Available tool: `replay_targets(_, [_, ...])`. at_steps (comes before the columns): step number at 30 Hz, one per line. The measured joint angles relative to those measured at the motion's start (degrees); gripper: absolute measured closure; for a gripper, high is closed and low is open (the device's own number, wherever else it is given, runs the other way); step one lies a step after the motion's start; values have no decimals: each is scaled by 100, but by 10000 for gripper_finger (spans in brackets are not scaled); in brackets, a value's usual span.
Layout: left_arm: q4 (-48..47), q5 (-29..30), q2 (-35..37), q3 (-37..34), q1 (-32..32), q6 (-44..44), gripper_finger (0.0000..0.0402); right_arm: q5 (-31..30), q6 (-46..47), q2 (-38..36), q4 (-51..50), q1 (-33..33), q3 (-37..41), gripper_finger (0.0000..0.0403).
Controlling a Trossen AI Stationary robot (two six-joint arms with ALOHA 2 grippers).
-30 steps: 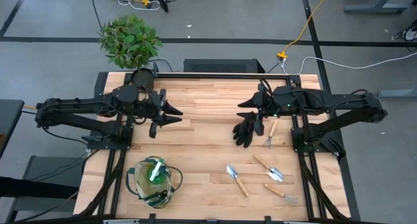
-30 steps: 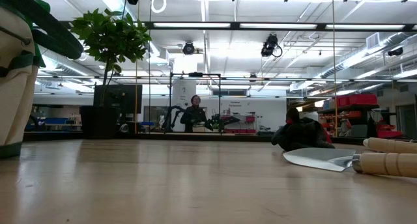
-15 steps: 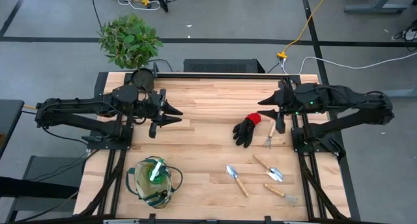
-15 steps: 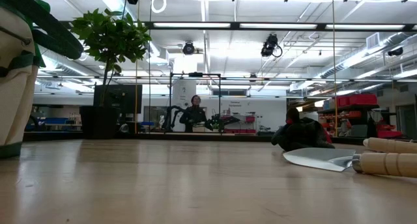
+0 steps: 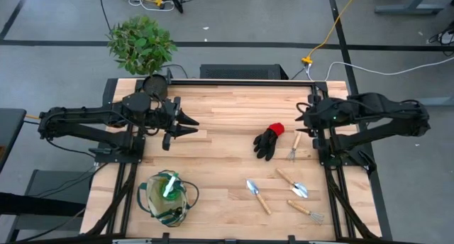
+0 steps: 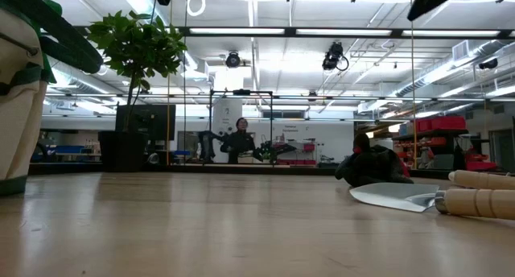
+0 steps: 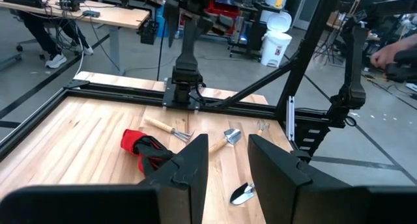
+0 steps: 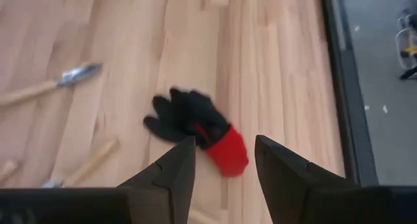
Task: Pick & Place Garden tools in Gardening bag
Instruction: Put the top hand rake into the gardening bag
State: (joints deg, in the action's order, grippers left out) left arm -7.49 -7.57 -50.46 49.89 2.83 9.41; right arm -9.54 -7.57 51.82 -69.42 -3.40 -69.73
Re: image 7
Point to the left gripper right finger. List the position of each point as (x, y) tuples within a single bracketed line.
[(286, 198)]

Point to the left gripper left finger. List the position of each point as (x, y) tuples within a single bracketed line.
[(182, 191)]

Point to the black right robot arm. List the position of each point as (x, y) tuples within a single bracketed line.
[(189, 74)]

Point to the black red gardening glove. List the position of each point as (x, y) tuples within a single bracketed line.
[(130, 141)]

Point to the white trash bin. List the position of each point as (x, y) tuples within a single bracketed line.
[(275, 48)]

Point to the person's hand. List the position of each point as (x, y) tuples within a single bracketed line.
[(382, 56)]

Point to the wooden desk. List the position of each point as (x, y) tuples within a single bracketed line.
[(123, 19)]

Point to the small grey hub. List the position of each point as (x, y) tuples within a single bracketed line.
[(91, 14)]

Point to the black desk device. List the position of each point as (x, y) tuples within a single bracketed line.
[(71, 3)]

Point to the black aluminium table frame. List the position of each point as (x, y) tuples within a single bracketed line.
[(114, 95)]

